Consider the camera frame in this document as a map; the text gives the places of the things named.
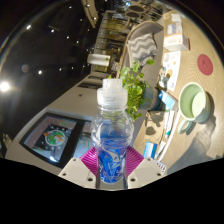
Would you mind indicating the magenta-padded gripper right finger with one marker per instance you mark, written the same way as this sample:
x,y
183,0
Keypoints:
x,y
145,170

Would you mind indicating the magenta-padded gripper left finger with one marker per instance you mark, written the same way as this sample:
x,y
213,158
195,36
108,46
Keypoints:
x,y
78,171

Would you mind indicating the clear blue-label drink bottle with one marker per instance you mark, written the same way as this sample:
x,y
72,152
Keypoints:
x,y
111,133

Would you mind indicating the blister pack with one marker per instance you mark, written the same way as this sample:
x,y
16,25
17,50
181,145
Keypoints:
x,y
161,165

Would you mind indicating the blue and white packet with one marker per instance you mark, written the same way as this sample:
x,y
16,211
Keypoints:
x,y
150,150

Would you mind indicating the decorated window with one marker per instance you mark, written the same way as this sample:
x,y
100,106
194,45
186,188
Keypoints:
x,y
53,138

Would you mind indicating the white tube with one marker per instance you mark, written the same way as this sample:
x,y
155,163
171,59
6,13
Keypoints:
x,y
170,123

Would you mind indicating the light blue carton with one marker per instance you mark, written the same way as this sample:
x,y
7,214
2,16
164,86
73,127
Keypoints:
x,y
168,100

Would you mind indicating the green potted plant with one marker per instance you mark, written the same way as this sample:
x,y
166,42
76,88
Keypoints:
x,y
135,88

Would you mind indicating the pale green mug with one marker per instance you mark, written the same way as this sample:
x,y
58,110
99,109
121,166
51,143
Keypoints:
x,y
193,103

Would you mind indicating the white printed brochure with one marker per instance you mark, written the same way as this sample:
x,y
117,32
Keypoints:
x,y
172,70

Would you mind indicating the group of ceiling lights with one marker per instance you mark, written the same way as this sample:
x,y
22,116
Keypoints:
x,y
5,86

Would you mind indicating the flat round red coaster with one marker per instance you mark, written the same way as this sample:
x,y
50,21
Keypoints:
x,y
205,64

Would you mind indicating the grey chevron pillow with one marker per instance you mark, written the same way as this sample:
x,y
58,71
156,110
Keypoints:
x,y
143,48

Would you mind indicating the white and orange box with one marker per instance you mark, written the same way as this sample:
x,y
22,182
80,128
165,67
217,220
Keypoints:
x,y
176,42

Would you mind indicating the grey curved sofa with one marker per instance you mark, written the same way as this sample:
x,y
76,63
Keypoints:
x,y
143,30

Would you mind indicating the small blue-white box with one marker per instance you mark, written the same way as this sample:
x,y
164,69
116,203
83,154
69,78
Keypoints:
x,y
174,28

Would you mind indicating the white napkin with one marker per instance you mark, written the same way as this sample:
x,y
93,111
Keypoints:
x,y
176,17

